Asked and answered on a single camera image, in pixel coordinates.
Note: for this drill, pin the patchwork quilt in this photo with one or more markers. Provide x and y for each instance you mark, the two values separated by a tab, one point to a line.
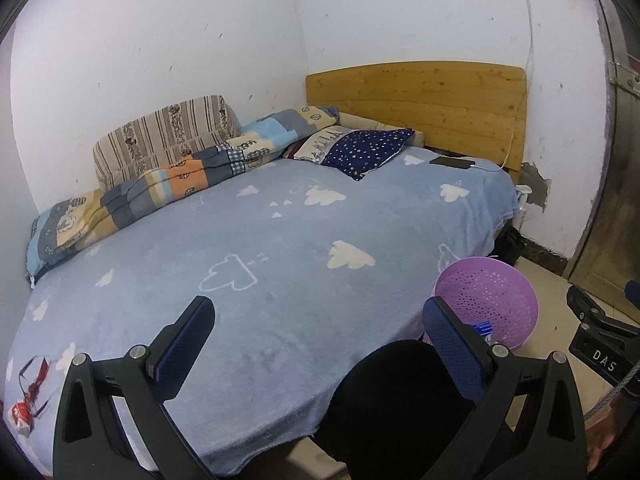
150	190

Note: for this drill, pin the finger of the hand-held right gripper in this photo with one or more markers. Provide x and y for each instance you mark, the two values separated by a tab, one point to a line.
590	307
633	292

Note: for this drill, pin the red white packet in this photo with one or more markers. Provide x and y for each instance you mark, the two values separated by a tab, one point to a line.
21	415

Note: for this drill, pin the black phone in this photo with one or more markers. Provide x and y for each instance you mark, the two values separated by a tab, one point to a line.
450	162

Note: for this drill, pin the wooden headboard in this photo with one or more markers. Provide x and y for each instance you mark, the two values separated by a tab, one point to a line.
425	95

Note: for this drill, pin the navy star pillow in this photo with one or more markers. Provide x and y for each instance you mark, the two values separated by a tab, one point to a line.
370	147

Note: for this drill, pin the light blue cloud blanket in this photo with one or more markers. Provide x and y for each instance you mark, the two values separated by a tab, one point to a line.
250	235

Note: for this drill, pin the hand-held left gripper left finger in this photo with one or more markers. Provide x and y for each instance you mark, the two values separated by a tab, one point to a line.
185	355

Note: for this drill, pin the person's black trouser leg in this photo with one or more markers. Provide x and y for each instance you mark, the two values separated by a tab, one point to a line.
390	410

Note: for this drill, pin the metal door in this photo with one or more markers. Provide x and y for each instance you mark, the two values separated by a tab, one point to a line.
615	185

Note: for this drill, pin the striped beige pillow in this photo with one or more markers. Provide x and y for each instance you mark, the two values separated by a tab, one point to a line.
160	130

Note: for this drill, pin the large blue box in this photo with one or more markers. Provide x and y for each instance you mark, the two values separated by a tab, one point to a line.
482	330

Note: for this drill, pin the white spray bottle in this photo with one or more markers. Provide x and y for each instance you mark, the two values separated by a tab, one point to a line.
522	202

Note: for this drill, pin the purple perforated basket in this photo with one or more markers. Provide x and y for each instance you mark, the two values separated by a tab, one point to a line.
485	295

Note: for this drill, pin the black bag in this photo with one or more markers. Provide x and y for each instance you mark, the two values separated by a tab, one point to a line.
510	245

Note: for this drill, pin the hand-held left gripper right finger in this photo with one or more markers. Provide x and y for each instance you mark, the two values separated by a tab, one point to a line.
450	355

